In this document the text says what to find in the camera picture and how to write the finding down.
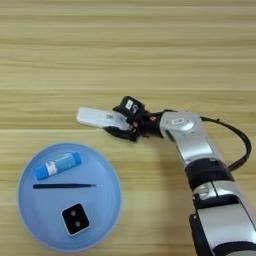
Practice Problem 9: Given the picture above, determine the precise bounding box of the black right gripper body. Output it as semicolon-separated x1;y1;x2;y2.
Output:
131;110;165;143

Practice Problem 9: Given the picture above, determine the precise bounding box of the black square device white rim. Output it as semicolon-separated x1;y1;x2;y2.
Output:
60;202;92;237

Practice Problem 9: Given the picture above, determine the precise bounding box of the light blue round plate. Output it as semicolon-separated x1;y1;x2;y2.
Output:
17;143;123;253

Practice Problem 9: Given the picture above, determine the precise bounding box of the white remote control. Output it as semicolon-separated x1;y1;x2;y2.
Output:
76;106;132;131

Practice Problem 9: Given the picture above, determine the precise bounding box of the blue glue stick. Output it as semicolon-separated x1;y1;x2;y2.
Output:
33;151;83;182

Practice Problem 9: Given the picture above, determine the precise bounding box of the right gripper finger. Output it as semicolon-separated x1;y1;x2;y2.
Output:
112;104;130;118
102;126;139;143

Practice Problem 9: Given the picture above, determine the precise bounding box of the black pen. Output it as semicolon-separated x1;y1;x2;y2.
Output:
32;182;103;190

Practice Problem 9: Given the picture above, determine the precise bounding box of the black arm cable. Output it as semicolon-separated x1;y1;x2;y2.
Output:
199;116;253;173

